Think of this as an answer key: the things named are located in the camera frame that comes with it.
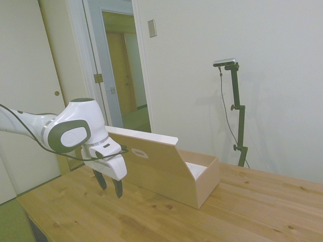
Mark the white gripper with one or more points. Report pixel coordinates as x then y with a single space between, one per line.
114 166

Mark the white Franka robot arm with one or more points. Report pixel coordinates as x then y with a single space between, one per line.
75 118

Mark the open wooden box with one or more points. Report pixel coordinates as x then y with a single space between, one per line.
171 166

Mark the silver door latch plate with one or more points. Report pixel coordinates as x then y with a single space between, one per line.
112 89

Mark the brass door hinge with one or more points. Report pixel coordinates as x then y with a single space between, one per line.
98 77

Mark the white open door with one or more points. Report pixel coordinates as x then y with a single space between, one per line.
97 63

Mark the white sliding closet door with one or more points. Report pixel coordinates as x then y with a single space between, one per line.
30 83

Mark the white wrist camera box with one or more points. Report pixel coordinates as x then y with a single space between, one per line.
106 148

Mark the black camera stand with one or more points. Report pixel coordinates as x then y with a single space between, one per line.
238 113

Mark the white wall switch plate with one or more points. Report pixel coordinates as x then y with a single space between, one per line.
152 28

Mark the grey exterior camera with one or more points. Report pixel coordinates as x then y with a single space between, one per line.
224 62

